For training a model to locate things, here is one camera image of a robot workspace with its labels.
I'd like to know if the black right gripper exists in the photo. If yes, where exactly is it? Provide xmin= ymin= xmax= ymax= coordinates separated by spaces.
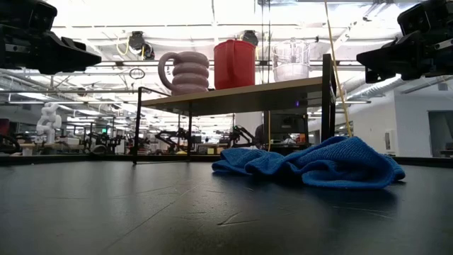
xmin=356 ymin=0 xmax=453 ymax=84

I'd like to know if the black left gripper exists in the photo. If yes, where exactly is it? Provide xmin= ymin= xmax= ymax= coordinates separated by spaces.
xmin=0 ymin=23 xmax=103 ymax=76

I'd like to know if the clear glass mug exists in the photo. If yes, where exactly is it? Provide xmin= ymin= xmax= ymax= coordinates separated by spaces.
xmin=271 ymin=37 xmax=311 ymax=83

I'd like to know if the pink ribbed mug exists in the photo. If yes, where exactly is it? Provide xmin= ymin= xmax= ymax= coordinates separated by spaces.
xmin=157 ymin=50 xmax=210 ymax=96

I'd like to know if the red plastic mug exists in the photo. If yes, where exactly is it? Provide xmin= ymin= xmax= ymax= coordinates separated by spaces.
xmin=213 ymin=38 xmax=257 ymax=91

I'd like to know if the wooden shelf with black legs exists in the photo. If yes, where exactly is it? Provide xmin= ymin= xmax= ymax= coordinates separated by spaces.
xmin=132 ymin=52 xmax=338 ymax=166

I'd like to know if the white robot figure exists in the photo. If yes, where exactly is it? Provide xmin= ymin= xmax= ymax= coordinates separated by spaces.
xmin=35 ymin=101 xmax=63 ymax=145

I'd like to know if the blue microfibre cloth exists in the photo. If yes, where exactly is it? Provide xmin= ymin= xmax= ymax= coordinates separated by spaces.
xmin=211 ymin=135 xmax=407 ymax=191

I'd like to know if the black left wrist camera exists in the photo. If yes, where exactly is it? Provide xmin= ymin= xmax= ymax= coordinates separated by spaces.
xmin=0 ymin=0 xmax=58 ymax=35

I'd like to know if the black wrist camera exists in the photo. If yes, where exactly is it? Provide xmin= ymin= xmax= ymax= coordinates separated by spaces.
xmin=396 ymin=1 xmax=435 ymax=36
xmin=0 ymin=0 xmax=58 ymax=35

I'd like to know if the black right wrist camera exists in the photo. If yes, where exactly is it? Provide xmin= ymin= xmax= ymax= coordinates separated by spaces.
xmin=396 ymin=1 xmax=435 ymax=36

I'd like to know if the black ceiling cable reel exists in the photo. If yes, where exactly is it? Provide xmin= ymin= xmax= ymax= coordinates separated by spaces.
xmin=127 ymin=30 xmax=156 ymax=61
xmin=242 ymin=29 xmax=260 ymax=46

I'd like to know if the long yellow cable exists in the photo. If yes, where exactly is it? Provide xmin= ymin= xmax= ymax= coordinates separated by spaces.
xmin=323 ymin=0 xmax=354 ymax=138

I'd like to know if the white wall dispenser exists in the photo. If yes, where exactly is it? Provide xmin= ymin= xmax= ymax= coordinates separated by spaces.
xmin=384 ymin=128 xmax=398 ymax=156

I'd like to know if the black table frame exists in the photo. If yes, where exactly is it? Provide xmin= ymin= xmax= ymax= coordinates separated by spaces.
xmin=0 ymin=154 xmax=453 ymax=168

